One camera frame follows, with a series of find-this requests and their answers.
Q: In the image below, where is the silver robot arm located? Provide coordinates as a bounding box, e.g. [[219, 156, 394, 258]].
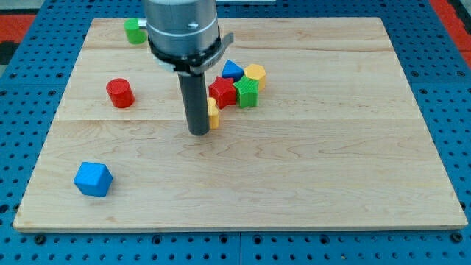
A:
[[142, 0, 224, 74]]

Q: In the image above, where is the yellow block behind rod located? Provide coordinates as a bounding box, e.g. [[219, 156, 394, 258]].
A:
[[207, 97, 219, 130]]

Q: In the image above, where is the green star block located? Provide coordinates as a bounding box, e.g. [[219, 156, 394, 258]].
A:
[[233, 76, 259, 108]]

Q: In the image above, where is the red star block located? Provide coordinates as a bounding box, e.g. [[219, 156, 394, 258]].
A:
[[209, 77, 236, 109]]

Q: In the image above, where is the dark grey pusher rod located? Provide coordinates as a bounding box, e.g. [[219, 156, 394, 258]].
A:
[[178, 74, 210, 136]]

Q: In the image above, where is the blue triangle block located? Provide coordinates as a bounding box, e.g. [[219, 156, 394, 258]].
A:
[[222, 60, 244, 82]]

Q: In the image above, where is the yellow hexagon block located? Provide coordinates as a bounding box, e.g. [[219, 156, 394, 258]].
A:
[[244, 64, 266, 91]]

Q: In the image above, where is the black clamp band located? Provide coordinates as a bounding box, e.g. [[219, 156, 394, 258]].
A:
[[148, 32, 234, 76]]

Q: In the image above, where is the wooden board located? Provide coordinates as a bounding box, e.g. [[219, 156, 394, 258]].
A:
[[13, 17, 467, 233]]

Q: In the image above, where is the red cylinder block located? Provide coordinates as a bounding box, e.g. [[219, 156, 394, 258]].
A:
[[106, 78, 135, 108]]

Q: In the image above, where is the green cylinder block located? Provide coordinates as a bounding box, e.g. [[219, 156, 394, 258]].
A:
[[123, 18, 147, 44]]

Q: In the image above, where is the blue cube block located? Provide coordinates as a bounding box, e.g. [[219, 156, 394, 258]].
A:
[[74, 162, 113, 197]]

